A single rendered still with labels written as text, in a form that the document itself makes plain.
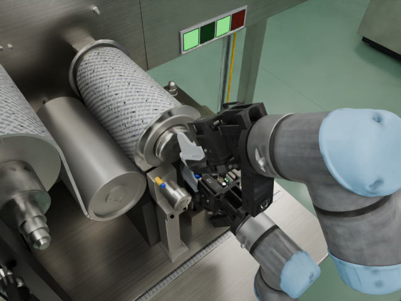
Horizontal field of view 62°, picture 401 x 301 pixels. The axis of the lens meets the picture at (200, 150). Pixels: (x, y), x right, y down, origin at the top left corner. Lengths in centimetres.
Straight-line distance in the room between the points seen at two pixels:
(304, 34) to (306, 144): 322
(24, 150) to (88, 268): 47
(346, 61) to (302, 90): 62
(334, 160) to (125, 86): 43
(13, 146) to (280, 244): 45
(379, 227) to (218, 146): 21
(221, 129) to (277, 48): 283
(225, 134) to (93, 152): 28
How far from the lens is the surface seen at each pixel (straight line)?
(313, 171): 33
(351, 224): 35
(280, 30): 353
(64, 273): 91
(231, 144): 45
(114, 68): 68
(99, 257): 90
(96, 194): 60
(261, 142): 37
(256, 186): 46
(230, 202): 67
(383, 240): 37
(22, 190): 45
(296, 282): 62
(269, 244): 63
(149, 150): 59
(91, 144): 65
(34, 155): 50
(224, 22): 106
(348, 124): 31
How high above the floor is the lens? 170
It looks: 50 degrees down
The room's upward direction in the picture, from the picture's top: 2 degrees clockwise
